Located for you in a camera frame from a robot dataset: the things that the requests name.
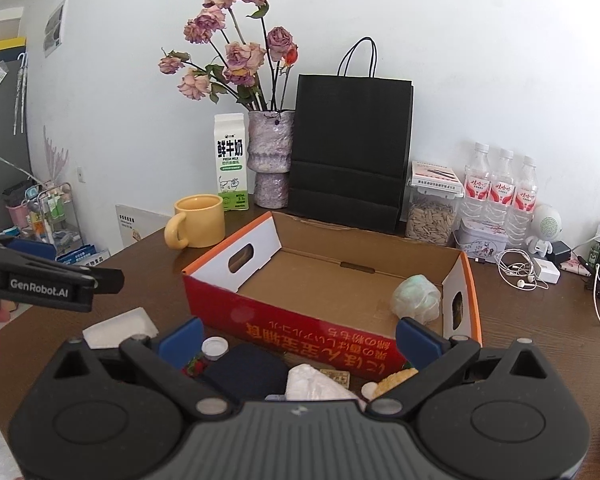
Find water bottle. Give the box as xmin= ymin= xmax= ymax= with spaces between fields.
xmin=507 ymin=156 xmax=538 ymax=247
xmin=484 ymin=148 xmax=515 ymax=226
xmin=460 ymin=142 xmax=491 ymax=221

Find white milk carton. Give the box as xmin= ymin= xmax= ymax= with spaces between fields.
xmin=214 ymin=113 xmax=249 ymax=211

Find clear seed container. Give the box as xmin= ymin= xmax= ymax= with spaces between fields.
xmin=405 ymin=185 xmax=463 ymax=246

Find white round robot toy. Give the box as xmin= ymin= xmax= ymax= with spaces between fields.
xmin=524 ymin=204 xmax=562 ymax=258

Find black paper shopping bag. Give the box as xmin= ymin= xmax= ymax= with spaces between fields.
xmin=287 ymin=37 xmax=414 ymax=234

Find white wired earphones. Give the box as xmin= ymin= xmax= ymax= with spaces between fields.
xmin=494 ymin=248 xmax=548 ymax=292

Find small wire storage rack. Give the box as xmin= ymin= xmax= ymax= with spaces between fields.
xmin=22 ymin=182 xmax=84 ymax=257

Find yellow white hamster plush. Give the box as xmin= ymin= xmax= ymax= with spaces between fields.
xmin=361 ymin=368 xmax=418 ymax=401

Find blue white brochures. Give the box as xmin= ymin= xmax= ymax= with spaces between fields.
xmin=56 ymin=244 xmax=110 ymax=266

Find water bottle left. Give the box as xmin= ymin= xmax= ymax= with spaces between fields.
xmin=460 ymin=142 xmax=491 ymax=221

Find white tin box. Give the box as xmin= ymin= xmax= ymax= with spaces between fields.
xmin=455 ymin=220 xmax=508 ymax=263

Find small white bottle cap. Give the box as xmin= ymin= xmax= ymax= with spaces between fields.
xmin=201 ymin=336 xmax=230 ymax=362

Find plastic bag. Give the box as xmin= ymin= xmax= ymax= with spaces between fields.
xmin=390 ymin=274 xmax=442 ymax=324

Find yellow ceramic mug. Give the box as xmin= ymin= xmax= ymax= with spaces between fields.
xmin=163 ymin=194 xmax=225 ymax=250

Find dried pink roses bouquet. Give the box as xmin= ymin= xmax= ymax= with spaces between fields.
xmin=158 ymin=0 xmax=299 ymax=112

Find purple textured vase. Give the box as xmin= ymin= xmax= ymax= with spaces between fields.
xmin=247 ymin=110 xmax=294 ymax=209

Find white charger adapter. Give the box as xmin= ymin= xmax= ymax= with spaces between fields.
xmin=531 ymin=257 xmax=560 ymax=285

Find white packet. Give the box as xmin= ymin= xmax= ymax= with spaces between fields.
xmin=285 ymin=364 xmax=366 ymax=410

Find navy blue zip pouch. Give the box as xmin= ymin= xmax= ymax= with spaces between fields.
xmin=201 ymin=344 xmax=289 ymax=404

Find water bottle right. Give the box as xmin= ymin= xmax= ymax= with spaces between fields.
xmin=507 ymin=156 xmax=538 ymax=247

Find red artificial rose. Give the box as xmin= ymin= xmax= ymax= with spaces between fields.
xmin=183 ymin=354 xmax=208 ymax=378

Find small wooden stamp block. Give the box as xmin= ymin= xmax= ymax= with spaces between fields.
xmin=320 ymin=368 xmax=350 ymax=389

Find water bottle middle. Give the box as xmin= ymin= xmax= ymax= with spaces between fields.
xmin=484 ymin=148 xmax=515 ymax=226

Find flat box on container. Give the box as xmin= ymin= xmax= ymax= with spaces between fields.
xmin=410 ymin=162 xmax=464 ymax=197

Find translucent cotton swab box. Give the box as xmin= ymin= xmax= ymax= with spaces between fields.
xmin=82 ymin=307 xmax=159 ymax=349

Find grey refrigerator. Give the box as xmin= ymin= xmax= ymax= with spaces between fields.
xmin=0 ymin=60 xmax=31 ymax=228

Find red cardboard box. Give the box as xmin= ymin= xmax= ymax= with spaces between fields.
xmin=183 ymin=212 xmax=482 ymax=380

